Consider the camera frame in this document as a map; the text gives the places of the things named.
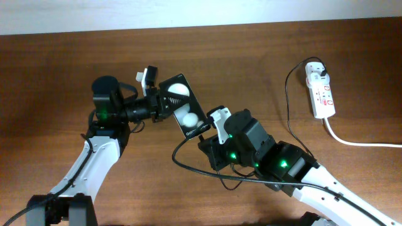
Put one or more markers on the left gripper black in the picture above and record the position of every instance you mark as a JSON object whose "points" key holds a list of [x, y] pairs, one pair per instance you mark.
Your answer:
{"points": [[153, 95]]}

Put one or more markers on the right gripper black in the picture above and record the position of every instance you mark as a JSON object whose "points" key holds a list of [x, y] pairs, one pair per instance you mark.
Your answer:
{"points": [[216, 152]]}

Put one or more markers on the black smartphone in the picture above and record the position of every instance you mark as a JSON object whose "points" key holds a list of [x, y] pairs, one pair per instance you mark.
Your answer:
{"points": [[190, 117]]}

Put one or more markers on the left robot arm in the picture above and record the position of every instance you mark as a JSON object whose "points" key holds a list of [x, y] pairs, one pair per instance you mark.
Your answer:
{"points": [[116, 105]]}

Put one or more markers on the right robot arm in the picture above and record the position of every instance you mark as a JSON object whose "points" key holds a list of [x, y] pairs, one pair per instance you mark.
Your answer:
{"points": [[241, 139]]}

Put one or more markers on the white charger adapter plug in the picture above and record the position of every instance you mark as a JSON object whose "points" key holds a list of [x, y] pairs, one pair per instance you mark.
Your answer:
{"points": [[317, 74]]}

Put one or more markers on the white power strip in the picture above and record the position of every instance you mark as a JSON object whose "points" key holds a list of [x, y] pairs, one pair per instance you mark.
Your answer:
{"points": [[322, 101]]}

